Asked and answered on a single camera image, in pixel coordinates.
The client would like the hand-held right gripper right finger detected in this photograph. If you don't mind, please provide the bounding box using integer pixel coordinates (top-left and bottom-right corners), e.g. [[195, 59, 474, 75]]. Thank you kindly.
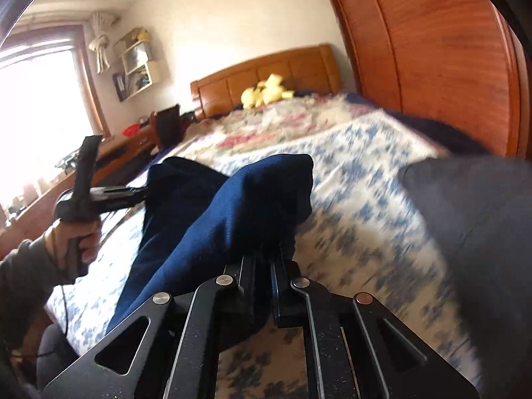
[[270, 258, 478, 399]]

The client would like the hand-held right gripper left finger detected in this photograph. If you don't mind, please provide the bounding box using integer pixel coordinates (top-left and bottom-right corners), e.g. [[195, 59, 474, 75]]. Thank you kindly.
[[44, 253, 256, 399]]

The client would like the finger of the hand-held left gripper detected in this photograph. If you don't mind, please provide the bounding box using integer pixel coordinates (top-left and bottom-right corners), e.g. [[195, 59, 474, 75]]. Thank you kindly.
[[92, 185, 150, 212]]

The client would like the navy blue blazer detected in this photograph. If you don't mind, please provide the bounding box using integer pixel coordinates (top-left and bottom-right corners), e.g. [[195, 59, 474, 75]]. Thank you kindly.
[[106, 154, 314, 350]]

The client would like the person's left forearm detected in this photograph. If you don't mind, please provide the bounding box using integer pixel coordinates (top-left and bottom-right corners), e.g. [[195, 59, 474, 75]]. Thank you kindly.
[[0, 237, 63, 366]]

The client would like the person's left hand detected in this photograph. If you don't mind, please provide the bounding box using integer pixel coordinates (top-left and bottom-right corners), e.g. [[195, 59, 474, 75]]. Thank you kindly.
[[44, 216, 102, 277]]

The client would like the wooden desk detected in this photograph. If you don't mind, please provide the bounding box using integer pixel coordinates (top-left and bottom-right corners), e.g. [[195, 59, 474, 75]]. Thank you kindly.
[[0, 131, 159, 258]]

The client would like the wooden chair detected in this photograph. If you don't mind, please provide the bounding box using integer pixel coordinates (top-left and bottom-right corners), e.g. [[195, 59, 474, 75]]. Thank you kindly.
[[150, 105, 184, 150]]

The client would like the window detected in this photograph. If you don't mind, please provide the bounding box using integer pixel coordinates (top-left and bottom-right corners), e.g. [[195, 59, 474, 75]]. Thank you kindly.
[[0, 25, 104, 208]]

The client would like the blue floral bed sheet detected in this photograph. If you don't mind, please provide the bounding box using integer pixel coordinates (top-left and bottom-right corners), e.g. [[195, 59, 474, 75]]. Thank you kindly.
[[46, 112, 487, 399]]

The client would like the person's dark trouser leg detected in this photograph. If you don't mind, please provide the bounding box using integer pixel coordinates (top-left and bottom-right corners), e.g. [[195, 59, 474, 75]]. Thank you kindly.
[[37, 324, 84, 387]]

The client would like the pink floral quilt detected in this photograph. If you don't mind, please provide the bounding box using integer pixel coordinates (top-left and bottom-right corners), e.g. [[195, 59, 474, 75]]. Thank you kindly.
[[183, 91, 375, 159]]

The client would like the tied cream curtain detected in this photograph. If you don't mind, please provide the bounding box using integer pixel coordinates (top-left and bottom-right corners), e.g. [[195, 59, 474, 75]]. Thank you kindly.
[[87, 10, 121, 73]]

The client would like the wooden headboard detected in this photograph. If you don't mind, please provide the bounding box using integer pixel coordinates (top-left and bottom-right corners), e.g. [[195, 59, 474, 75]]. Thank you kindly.
[[190, 44, 342, 119]]

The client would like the yellow plush toy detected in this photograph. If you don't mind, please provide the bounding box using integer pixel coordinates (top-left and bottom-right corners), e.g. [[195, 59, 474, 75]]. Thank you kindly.
[[241, 74, 296, 109]]

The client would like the dark grey cloth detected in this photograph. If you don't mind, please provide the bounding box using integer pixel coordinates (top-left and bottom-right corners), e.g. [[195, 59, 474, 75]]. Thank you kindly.
[[401, 156, 532, 399]]

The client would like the white wall shelf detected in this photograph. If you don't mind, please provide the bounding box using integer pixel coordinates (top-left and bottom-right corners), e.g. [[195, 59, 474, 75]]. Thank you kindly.
[[112, 27, 163, 102]]

